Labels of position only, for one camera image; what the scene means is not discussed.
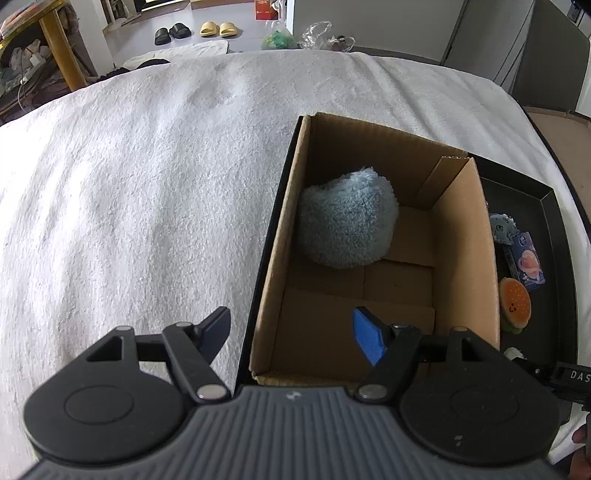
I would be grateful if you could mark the brown cardboard box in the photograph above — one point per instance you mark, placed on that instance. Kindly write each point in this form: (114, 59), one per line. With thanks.
(461, 240)

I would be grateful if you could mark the orange burger plush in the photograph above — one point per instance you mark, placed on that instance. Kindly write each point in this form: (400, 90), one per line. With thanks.
(515, 304)

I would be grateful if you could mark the blue fluffy plush ball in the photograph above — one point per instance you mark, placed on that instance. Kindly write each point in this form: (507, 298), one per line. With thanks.
(346, 217)

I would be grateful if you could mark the white fluffy blanket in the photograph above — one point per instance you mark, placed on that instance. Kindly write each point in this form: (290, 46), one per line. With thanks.
(138, 184)

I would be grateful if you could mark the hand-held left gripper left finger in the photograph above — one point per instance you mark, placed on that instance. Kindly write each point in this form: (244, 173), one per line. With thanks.
(216, 330)

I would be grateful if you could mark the grey cabinet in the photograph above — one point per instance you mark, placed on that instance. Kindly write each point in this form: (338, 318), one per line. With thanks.
(545, 50)

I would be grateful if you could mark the white floor mat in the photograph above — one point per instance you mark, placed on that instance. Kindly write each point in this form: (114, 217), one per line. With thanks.
(198, 48)

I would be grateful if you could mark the person's right hand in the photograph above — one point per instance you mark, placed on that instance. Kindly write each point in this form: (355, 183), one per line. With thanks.
(579, 436)

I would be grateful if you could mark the black plastic tray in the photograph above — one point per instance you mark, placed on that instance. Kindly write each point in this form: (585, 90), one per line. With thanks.
(549, 258)

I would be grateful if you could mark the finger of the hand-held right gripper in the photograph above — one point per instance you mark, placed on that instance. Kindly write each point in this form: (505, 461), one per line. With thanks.
(568, 376)

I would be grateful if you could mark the yellow slipper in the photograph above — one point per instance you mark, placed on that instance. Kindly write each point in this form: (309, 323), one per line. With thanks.
(227, 29)
(207, 29)

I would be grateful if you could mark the blue and pink tissue packet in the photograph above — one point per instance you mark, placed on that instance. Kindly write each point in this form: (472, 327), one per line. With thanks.
(528, 265)

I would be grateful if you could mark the green plastic bag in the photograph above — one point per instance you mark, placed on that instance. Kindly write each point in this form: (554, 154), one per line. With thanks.
(277, 39)

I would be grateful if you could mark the clear plastic bag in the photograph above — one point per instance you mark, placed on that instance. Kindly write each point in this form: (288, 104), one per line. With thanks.
(316, 34)

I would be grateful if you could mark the black slipper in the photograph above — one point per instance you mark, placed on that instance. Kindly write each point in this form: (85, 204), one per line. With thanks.
(180, 31)
(162, 36)

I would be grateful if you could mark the small grey-blue plush toy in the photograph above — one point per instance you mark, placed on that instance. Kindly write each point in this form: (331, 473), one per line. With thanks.
(503, 228)

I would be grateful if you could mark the wooden table with gold rim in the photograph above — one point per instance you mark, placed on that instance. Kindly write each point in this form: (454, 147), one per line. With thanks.
(62, 50)

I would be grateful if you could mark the red box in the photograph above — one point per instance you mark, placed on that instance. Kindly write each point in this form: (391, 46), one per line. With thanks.
(263, 9)

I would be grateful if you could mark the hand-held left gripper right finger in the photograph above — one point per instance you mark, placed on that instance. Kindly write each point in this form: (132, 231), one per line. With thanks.
(369, 334)

